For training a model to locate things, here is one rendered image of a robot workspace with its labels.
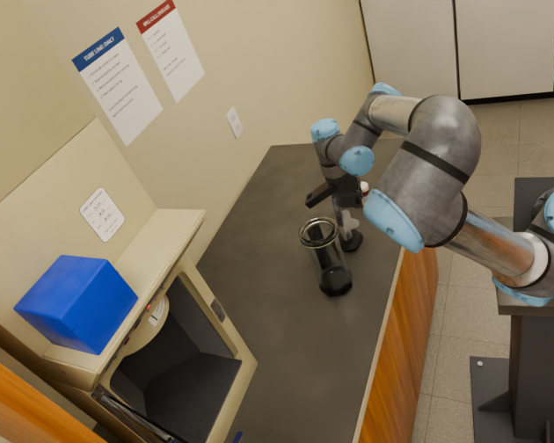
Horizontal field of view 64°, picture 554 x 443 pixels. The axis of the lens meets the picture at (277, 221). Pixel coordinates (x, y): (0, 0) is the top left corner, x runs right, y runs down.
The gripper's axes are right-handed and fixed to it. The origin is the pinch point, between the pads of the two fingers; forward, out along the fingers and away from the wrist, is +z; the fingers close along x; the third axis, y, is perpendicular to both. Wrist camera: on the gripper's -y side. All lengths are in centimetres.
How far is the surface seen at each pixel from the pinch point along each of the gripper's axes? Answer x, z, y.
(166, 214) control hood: -43, -48, -22
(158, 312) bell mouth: -51, -31, -30
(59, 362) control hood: -72, -48, -29
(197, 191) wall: 21, -8, -53
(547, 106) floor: 203, 103, 120
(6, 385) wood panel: -80, -56, -26
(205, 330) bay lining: -42, -11, -31
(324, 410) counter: -54, 9, -6
